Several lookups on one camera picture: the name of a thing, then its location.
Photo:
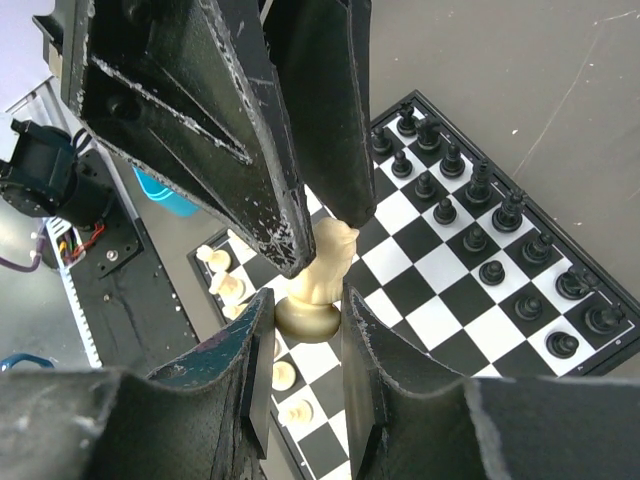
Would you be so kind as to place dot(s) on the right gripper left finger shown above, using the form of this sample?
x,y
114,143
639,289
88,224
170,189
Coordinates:
x,y
203,415

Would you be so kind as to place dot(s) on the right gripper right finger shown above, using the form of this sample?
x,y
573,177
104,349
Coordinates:
x,y
410,417

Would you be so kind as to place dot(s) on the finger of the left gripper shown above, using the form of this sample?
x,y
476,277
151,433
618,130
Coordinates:
x,y
321,50
185,90

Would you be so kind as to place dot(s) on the white queen piece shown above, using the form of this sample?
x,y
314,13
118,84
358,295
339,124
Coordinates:
x,y
284,376

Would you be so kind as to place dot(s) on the white bishop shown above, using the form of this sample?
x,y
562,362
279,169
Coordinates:
x,y
232,312
298,412

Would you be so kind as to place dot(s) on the white knight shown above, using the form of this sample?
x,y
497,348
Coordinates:
x,y
228,287
308,313

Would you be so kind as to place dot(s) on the black white chess board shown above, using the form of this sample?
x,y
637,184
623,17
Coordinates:
x,y
433,185

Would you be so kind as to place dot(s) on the blue plastic tray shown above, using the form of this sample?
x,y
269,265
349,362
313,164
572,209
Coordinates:
x,y
163,196

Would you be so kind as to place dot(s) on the white rook left corner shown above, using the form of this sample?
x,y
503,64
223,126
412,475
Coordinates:
x,y
217,260

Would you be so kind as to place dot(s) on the black pawn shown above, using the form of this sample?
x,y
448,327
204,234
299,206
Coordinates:
x,y
475,240
528,308
492,273

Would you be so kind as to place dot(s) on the grey cable duct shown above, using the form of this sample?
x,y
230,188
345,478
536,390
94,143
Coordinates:
x,y
59,230

